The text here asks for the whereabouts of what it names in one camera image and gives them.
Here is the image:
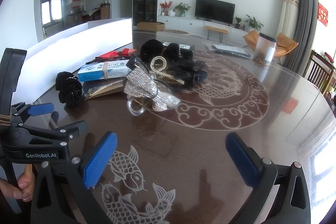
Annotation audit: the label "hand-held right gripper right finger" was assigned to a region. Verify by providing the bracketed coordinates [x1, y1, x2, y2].
[225, 132, 311, 224]

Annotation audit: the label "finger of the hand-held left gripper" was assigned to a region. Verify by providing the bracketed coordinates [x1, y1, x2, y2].
[11, 102, 54, 127]
[24, 120, 88, 148]

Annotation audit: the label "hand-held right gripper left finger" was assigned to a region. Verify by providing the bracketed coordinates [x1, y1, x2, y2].
[31, 131, 118, 224]

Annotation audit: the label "black scrunchie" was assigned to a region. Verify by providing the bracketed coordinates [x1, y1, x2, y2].
[55, 71, 83, 112]

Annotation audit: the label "gold foil packet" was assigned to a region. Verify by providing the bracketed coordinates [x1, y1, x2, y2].
[84, 76, 126, 101]

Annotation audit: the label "blue and white medicine box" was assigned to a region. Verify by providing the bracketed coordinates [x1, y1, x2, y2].
[78, 61, 134, 82]

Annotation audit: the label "white storage box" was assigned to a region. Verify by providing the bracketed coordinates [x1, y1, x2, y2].
[10, 17, 133, 109]

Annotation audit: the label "rhinestone bow hair clip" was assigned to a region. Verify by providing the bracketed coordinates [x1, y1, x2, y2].
[124, 67, 181, 111]

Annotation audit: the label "gold braided hair clip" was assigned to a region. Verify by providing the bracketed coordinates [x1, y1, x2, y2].
[155, 74, 184, 86]

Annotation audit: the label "black lace bow hair clip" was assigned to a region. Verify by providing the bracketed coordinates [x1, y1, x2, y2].
[173, 57, 208, 86]

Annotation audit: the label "pearl hair clip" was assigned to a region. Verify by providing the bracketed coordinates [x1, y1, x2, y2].
[150, 56, 184, 85]

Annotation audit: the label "patterned wooden desktop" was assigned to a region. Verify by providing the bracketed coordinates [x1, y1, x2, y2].
[31, 30, 336, 224]

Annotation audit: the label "person's left hand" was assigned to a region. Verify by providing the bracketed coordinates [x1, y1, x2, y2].
[0, 164, 36, 201]

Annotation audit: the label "dark-framed eyeglasses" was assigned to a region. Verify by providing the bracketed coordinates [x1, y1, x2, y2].
[85, 55, 132, 65]

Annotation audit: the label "red foil packet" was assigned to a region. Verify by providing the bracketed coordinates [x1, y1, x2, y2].
[98, 48, 137, 60]

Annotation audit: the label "black velvet bow hair clip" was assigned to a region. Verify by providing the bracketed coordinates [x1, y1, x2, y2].
[140, 39, 182, 62]

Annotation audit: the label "black item in plastic bag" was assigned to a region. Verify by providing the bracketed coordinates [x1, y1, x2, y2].
[207, 43, 254, 59]

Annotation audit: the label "clear plastic jar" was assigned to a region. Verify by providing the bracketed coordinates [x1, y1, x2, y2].
[252, 32, 277, 67]

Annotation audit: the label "brown wooden cabinet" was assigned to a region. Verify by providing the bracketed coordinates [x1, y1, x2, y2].
[100, 3, 111, 20]

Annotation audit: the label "dark wooden chair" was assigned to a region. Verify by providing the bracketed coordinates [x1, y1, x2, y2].
[306, 49, 336, 90]

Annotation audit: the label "orange lounge chair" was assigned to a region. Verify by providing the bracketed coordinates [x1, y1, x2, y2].
[274, 32, 299, 58]
[243, 30, 260, 50]

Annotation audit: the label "black cardboard box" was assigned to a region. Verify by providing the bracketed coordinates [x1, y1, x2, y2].
[161, 41, 195, 59]

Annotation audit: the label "brown cardboard box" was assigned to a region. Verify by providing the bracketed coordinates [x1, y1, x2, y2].
[136, 21, 166, 31]

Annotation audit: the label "orange bench with black legs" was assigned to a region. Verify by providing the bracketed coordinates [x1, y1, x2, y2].
[204, 26, 229, 41]

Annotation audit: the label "large leafy potted plant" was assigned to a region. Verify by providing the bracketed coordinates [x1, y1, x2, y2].
[244, 14, 264, 31]

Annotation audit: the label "white television cabinet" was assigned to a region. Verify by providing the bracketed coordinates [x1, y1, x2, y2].
[157, 15, 252, 42]

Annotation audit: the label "black television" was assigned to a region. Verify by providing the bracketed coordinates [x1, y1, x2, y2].
[195, 0, 236, 24]

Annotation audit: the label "red flowers in vase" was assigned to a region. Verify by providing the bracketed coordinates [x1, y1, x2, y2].
[160, 0, 174, 16]

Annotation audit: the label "covered standing air conditioner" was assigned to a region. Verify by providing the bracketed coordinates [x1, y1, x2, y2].
[277, 0, 300, 35]

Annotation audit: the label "grey curtain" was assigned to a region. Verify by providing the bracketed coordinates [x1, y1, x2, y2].
[285, 0, 319, 75]

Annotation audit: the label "green potted plant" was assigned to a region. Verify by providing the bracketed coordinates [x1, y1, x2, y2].
[174, 2, 192, 17]

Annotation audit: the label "red wall hanging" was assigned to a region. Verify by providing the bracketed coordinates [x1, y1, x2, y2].
[317, 2, 329, 27]

